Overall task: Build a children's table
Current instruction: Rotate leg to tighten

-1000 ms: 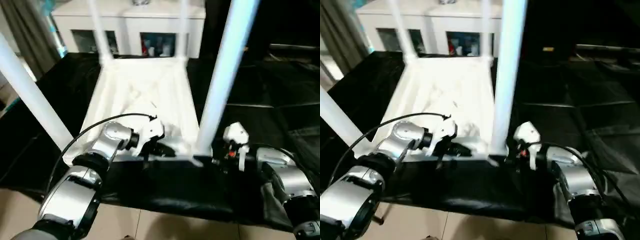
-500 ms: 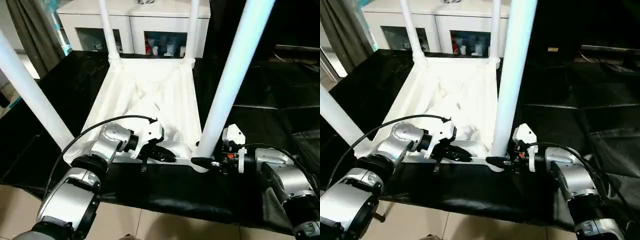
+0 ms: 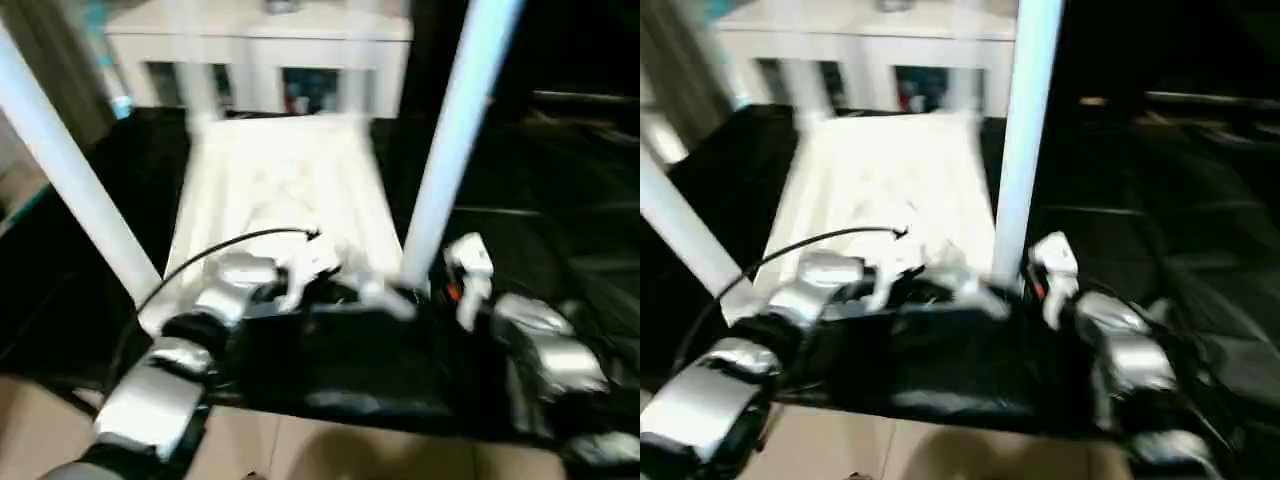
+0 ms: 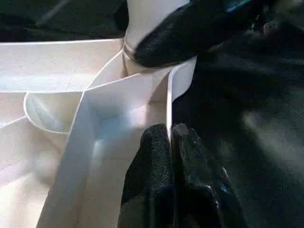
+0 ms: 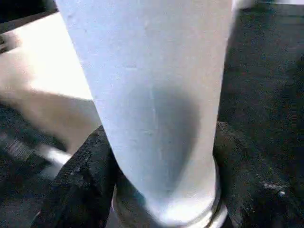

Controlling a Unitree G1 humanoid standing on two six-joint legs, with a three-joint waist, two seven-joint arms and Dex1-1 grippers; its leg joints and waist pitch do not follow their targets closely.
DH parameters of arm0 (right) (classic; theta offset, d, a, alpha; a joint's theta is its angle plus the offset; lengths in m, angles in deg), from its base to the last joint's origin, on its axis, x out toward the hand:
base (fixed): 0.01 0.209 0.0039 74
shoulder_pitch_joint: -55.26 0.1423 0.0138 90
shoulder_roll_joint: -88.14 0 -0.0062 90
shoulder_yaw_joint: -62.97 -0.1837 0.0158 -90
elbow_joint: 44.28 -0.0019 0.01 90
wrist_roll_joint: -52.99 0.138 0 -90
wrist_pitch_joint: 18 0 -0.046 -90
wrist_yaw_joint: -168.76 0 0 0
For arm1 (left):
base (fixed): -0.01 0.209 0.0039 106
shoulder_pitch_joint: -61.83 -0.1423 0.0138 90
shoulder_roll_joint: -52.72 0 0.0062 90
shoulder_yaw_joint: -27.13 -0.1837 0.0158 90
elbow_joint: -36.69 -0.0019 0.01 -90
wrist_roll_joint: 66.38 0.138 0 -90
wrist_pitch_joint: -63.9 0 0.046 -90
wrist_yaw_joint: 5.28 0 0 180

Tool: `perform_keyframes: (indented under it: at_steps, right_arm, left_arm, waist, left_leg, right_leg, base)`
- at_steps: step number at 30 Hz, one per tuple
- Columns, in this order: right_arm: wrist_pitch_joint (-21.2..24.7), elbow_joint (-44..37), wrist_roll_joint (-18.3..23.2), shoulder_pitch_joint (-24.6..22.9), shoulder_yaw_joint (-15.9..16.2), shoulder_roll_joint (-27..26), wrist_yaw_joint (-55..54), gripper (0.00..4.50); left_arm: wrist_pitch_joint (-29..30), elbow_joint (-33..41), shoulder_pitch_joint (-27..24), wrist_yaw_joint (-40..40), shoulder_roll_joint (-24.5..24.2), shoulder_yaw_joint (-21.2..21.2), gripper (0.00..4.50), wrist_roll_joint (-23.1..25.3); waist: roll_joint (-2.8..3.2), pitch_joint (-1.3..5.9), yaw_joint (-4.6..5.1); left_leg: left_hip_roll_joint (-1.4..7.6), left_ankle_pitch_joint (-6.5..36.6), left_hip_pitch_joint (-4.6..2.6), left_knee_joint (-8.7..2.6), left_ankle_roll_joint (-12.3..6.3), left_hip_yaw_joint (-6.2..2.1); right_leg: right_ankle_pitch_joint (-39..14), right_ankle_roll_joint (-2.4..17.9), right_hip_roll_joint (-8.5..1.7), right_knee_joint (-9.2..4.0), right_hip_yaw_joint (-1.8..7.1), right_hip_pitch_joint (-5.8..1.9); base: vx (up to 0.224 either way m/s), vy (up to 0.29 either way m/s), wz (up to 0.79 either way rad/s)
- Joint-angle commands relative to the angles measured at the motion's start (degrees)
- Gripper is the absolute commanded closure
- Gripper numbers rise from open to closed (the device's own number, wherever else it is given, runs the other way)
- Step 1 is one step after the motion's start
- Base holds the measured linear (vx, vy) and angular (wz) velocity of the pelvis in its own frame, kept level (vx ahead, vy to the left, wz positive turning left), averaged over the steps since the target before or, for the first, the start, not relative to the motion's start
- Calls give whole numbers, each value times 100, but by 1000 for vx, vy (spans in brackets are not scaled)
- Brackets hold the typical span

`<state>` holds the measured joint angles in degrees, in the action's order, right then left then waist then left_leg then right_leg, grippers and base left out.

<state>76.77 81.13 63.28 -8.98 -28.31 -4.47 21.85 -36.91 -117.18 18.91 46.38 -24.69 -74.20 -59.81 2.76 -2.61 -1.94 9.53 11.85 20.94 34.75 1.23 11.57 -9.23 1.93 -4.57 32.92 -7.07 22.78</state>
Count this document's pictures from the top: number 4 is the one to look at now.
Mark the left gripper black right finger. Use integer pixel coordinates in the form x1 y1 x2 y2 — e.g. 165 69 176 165
172 123 247 228

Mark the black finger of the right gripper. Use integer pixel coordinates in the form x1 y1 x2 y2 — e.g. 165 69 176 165
134 0 240 68

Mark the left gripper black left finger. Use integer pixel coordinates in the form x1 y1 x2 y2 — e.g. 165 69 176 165
117 123 176 228

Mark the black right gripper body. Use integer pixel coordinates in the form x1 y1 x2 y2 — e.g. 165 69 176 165
225 0 283 36

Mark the white plastic table leg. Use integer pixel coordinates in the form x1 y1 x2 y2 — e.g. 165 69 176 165
122 0 190 73

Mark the white plastic table top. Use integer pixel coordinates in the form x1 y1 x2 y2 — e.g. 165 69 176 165
0 39 198 228

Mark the black mat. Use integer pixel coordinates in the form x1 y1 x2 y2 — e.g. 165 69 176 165
0 0 304 228

